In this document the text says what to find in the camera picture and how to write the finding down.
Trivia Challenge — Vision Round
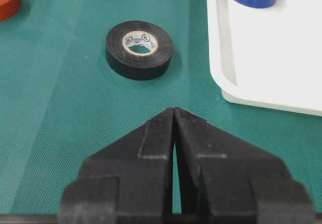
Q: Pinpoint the white plastic case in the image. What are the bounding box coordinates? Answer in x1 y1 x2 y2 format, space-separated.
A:
207 0 321 116

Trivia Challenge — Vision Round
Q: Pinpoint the black tape roll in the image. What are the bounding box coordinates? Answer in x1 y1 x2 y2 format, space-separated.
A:
106 21 174 81

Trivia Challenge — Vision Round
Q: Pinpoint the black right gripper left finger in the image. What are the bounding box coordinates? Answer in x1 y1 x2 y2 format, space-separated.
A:
57 108 174 223

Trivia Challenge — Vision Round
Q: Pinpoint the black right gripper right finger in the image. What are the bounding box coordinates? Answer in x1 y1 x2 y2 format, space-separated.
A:
174 108 314 223

